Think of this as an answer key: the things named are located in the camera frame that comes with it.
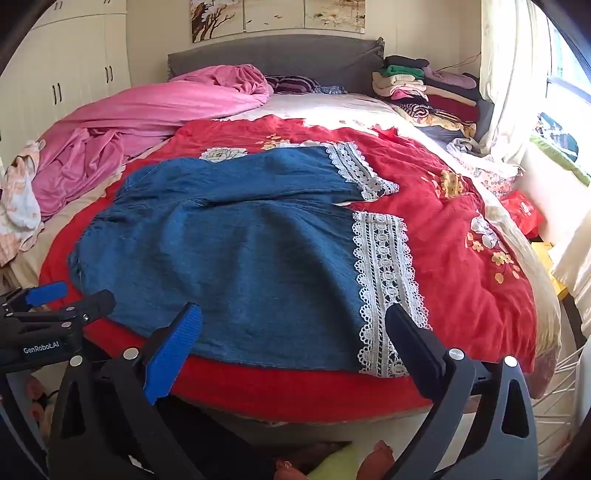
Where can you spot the floral wall painting panel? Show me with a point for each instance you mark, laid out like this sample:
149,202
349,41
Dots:
334,14
214,18
274,14

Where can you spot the grey white crumpled cloth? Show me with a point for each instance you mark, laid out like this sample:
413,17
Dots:
464,145

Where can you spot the purple striped pillow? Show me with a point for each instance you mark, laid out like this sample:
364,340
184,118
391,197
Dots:
293,85

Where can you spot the stack of folded clothes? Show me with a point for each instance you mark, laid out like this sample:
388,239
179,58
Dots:
429,92

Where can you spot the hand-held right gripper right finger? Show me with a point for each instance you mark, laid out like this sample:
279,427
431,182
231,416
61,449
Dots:
415,350

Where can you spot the window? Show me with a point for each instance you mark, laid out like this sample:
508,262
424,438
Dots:
570,60

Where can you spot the red bag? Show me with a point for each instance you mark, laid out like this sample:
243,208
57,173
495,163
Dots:
524,212

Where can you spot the white red floral pillow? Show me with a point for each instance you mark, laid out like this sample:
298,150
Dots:
494,175

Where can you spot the pale floral cloth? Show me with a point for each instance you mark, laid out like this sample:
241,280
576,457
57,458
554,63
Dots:
18,203

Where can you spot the white wardrobe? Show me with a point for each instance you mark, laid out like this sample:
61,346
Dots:
69,55

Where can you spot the pink blanket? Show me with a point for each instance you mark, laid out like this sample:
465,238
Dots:
138,106

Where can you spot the yellow box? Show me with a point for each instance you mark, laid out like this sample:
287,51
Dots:
547,263

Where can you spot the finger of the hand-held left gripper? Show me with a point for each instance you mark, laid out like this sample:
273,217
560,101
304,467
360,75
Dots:
46,293
87,308

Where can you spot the grey bed headboard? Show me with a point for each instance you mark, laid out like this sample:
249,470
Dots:
323,60

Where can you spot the red floral quilt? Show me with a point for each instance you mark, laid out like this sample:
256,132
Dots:
438,240

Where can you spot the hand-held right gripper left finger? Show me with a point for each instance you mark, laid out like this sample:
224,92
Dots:
173,350

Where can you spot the yellow green cloth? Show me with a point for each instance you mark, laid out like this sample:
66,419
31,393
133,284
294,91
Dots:
334,464

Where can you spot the blue denim pants lace hem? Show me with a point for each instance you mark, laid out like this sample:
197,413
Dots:
231,254

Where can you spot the green windowsill cloth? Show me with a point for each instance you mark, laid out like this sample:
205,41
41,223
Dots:
556,138

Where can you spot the pink patterned cloth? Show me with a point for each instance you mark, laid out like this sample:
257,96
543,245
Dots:
39,406

